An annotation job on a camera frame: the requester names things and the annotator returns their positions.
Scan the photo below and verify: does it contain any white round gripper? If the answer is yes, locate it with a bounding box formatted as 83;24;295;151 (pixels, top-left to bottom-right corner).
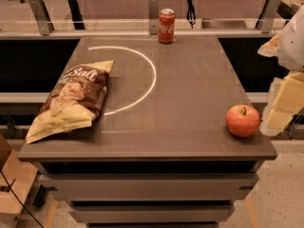
257;6;304;137

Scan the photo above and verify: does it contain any brown and yellow chip bag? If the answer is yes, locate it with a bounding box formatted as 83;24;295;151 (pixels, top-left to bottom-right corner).
26;61;114;143

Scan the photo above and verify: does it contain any red apple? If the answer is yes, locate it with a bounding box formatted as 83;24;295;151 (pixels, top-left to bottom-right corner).
226;104;260;138

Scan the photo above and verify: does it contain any red cola can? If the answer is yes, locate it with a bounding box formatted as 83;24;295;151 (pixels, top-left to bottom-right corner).
158;8;176;44

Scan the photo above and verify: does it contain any grey drawer cabinet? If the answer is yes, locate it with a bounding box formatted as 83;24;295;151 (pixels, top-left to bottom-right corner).
19;35;276;228

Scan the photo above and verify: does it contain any cardboard box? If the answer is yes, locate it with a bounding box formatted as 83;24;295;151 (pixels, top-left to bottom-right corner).
0;135;37;228

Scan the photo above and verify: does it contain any right metal rail bracket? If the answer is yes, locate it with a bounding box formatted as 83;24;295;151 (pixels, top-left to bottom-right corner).
256;0;281;33

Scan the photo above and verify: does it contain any metal rail bracket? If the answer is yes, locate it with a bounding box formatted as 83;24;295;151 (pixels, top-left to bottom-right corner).
28;0;54;36
148;0;159;35
256;0;281;33

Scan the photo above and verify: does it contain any black hanging cable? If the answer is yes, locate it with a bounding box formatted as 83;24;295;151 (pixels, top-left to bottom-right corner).
184;0;198;29

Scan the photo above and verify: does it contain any middle metal rail bracket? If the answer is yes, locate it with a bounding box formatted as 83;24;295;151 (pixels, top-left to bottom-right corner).
148;0;159;35

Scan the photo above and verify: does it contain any left metal rail bracket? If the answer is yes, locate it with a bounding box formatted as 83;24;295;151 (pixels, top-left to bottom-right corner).
28;0;54;36

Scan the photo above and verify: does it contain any black floor cable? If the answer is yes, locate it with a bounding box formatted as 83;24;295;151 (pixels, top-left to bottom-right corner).
0;170;46;228

